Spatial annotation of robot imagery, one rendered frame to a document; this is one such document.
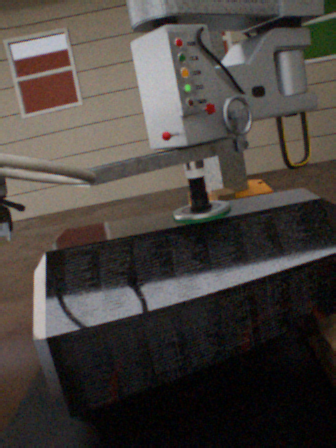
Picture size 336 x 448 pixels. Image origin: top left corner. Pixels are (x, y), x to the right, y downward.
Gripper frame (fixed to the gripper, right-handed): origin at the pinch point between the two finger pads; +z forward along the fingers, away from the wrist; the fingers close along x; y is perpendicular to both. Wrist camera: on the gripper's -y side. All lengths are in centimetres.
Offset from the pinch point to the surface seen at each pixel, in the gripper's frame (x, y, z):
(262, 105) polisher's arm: 91, -72, -45
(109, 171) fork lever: 76, -3, -28
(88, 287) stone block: 53, -4, 14
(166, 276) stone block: 74, -24, 13
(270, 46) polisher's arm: 91, -82, -69
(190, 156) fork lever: 81, -35, -28
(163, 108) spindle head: 76, -30, -46
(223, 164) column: 32, -120, -15
